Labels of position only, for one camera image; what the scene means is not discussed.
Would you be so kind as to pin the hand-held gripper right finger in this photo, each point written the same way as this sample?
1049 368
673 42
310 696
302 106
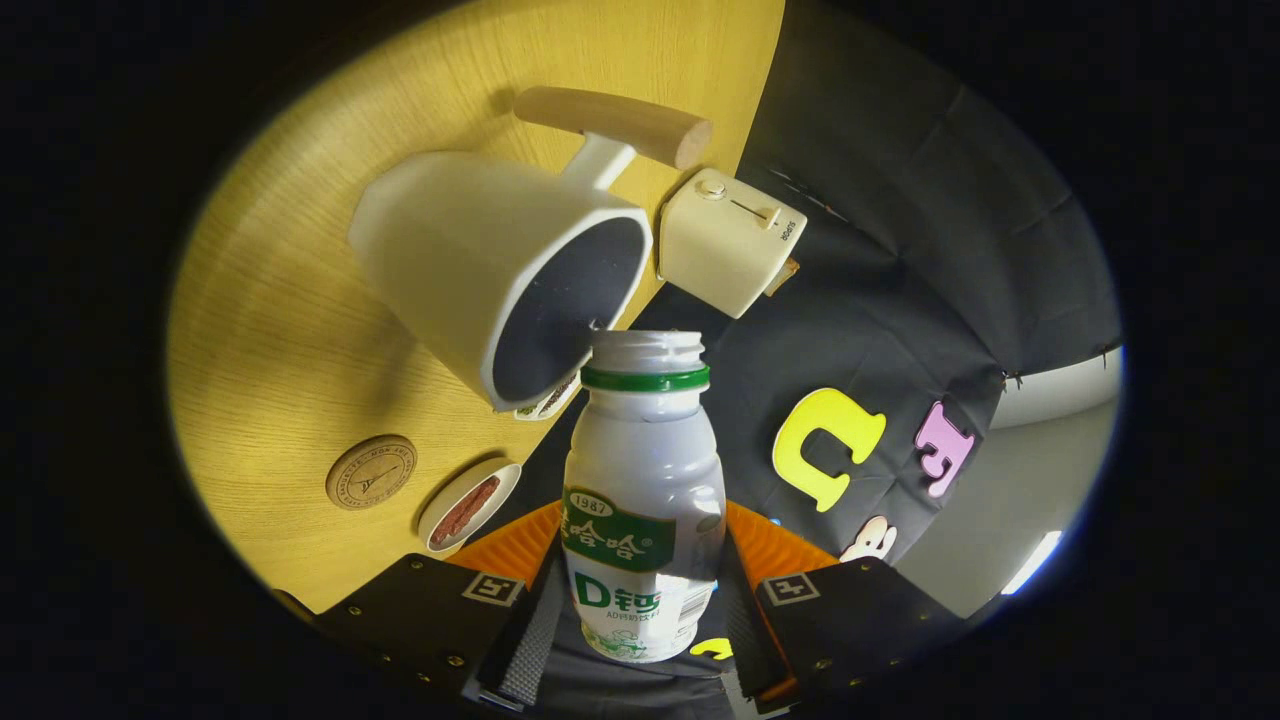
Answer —
745 640

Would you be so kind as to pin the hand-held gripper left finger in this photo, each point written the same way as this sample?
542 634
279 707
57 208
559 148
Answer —
530 640

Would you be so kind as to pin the white juice bottle green label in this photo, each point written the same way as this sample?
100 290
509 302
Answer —
640 450

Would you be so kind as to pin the round wooden coaster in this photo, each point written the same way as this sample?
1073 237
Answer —
371 472

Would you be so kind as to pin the red meat patty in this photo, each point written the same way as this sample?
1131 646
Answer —
465 510

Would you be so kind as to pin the white round plate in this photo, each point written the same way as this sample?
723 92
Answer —
495 478

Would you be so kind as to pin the small white dish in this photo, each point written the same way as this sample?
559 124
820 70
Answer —
548 402

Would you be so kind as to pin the brown toast slice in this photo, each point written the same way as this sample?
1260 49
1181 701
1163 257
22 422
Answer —
784 278

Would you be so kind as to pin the wooden table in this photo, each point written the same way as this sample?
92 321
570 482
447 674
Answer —
270 350

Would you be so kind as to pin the cream toaster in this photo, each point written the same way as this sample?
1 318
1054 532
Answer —
725 250

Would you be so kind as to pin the black backdrop cloth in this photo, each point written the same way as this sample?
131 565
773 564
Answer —
900 200

